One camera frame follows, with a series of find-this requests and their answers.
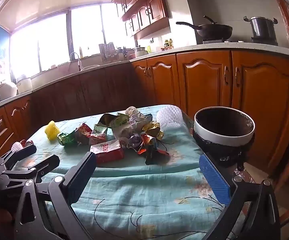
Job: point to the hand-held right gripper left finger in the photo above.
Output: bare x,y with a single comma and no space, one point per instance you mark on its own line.
84,171

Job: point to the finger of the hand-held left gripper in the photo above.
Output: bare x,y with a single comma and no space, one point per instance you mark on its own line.
45,166
22,153

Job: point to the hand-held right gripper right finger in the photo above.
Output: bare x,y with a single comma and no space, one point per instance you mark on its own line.
214,180

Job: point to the red snack wrapper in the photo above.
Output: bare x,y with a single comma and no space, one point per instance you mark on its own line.
83,133

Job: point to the white bin with black liner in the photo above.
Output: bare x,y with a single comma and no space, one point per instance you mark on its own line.
224,140

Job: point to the small white foam fruit net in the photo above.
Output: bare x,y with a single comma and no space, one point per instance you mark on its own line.
16,147

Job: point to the red and white carton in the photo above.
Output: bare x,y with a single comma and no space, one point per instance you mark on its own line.
107,152

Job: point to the silver foil mat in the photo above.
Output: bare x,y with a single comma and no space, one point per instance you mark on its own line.
245,176

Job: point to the yellow foam fruit net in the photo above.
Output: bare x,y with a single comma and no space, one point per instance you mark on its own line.
52,131

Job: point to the white rice cooker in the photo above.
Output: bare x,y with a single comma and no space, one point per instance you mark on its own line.
3,92

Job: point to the pile of crumpled wrappers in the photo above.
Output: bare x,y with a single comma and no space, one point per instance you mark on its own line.
134,130

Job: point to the white round cooker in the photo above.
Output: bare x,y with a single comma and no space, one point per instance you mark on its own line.
24,85

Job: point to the large white foam fruit net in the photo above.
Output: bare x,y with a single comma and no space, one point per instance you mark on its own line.
169,116

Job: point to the wooden base cabinets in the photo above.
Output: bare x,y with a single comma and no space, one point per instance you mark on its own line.
202,80

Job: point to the chrome faucet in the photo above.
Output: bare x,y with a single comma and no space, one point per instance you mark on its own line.
74,55

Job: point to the kitchen window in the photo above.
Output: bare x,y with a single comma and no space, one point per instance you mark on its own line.
52,42

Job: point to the knife rack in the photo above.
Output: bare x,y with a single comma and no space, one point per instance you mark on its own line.
107,51

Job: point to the white lidded pot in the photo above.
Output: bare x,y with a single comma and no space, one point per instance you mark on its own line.
140,52

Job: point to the white kitchen countertop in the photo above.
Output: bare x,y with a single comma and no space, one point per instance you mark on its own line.
209,48

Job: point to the seasoning jars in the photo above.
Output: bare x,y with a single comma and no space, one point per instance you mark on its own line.
167,44

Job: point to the gas stove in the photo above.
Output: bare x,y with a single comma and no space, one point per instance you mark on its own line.
264,41

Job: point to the black wok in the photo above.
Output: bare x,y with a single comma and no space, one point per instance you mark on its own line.
214,31

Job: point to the steel cooking pot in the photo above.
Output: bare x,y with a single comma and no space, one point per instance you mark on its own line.
263,28

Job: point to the wooden wall cabinets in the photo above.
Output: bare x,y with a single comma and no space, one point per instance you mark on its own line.
147,5

